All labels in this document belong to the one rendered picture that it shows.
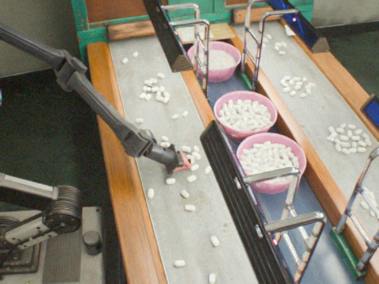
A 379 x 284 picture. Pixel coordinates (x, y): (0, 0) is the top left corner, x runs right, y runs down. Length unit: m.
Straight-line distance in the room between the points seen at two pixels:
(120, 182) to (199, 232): 0.34
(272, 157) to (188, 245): 0.52
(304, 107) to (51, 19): 1.97
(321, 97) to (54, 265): 1.36
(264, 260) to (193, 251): 0.45
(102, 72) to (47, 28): 1.23
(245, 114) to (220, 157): 0.70
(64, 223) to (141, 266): 0.33
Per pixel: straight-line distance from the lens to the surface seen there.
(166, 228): 1.44
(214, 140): 1.20
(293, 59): 2.24
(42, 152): 2.85
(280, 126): 1.85
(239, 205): 1.06
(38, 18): 3.19
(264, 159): 1.65
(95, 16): 2.26
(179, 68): 1.53
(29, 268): 1.73
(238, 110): 1.86
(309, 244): 1.15
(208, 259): 1.37
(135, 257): 1.35
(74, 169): 2.68
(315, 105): 1.96
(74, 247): 1.76
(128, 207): 1.47
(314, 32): 1.75
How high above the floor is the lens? 1.93
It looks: 44 degrees down
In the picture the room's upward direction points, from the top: straight up
